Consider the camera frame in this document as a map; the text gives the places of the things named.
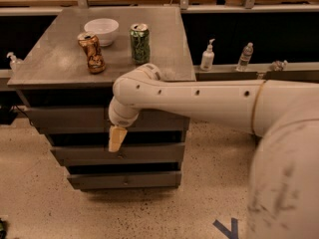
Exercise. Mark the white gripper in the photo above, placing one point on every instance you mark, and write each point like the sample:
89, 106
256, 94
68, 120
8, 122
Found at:
124, 120

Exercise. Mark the grey top drawer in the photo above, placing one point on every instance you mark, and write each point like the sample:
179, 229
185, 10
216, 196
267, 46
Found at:
53, 120

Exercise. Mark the grey drawer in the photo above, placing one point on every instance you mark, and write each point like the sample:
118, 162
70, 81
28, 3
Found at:
128, 154
53, 120
125, 180

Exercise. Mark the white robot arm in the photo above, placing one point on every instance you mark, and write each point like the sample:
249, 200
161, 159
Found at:
283, 194

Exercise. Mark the grey middle drawer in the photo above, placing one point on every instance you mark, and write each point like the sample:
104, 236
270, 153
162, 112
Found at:
128, 154

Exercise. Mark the grey drawer cabinet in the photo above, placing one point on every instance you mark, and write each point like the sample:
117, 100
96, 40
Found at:
55, 74

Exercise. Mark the grey bottom drawer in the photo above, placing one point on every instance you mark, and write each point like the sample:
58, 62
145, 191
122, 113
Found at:
125, 180

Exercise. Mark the crushed orange soda can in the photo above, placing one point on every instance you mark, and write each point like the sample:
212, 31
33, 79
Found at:
90, 44

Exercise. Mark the green soda can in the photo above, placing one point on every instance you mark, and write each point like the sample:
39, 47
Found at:
140, 43

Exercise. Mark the white bowl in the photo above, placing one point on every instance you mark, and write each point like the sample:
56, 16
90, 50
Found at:
105, 29

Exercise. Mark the white pump bottle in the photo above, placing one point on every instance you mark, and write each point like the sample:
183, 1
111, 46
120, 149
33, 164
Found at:
207, 57

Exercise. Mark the clear pump bottle left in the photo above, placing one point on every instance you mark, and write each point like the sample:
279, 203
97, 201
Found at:
14, 61

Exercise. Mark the clear water bottle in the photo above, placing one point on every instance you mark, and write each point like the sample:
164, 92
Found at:
245, 57

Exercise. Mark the crumpled foil wrapper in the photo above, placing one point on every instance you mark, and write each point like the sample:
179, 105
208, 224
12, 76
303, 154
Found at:
278, 65

